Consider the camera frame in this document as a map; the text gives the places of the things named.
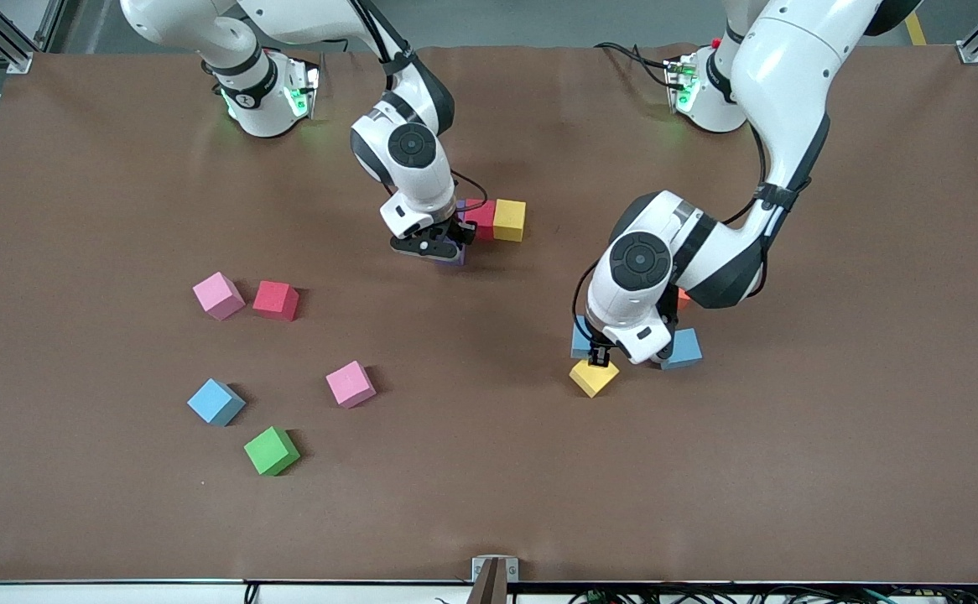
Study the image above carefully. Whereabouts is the red foam block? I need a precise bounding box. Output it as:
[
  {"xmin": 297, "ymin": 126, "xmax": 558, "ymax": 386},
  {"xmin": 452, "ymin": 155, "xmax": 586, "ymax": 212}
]
[
  {"xmin": 252, "ymin": 280, "xmax": 300, "ymax": 322},
  {"xmin": 466, "ymin": 199, "xmax": 497, "ymax": 242}
]

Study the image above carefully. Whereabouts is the yellow foam block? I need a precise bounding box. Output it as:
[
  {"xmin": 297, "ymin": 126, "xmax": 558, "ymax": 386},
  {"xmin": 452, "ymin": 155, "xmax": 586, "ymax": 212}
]
[
  {"xmin": 493, "ymin": 198, "xmax": 528, "ymax": 243},
  {"xmin": 569, "ymin": 359, "xmax": 622, "ymax": 399}
]

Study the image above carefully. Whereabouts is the brown table mat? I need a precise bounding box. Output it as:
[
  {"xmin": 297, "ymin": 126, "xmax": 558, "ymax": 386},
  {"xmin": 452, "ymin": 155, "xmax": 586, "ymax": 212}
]
[{"xmin": 0, "ymin": 44, "xmax": 978, "ymax": 585}]

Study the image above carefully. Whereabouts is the pink foam block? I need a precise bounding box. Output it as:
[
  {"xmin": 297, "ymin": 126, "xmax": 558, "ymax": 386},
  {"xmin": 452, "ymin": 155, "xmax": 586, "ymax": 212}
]
[
  {"xmin": 325, "ymin": 360, "xmax": 377, "ymax": 409},
  {"xmin": 192, "ymin": 271, "xmax": 247, "ymax": 322}
]

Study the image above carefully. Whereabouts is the green foam block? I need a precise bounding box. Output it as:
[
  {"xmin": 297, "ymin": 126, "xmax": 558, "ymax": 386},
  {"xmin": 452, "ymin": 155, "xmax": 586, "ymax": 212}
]
[{"xmin": 243, "ymin": 425, "xmax": 301, "ymax": 477}]

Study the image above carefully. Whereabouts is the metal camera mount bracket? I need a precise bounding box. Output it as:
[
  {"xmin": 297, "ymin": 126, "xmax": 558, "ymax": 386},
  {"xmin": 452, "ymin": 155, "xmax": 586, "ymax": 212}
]
[{"xmin": 471, "ymin": 555, "xmax": 520, "ymax": 604}]

